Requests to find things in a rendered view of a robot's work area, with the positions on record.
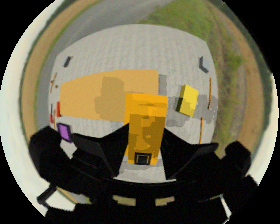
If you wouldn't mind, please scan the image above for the purple shallow tray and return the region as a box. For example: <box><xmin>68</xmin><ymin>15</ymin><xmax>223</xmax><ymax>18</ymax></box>
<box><xmin>56</xmin><ymin>122</ymin><xmax>74</xmax><ymax>143</ymax></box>

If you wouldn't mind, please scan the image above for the orange rectangular panel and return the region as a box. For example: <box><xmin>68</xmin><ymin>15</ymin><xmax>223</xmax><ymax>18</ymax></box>
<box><xmin>59</xmin><ymin>69</ymin><xmax>159</xmax><ymax>122</ymax></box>

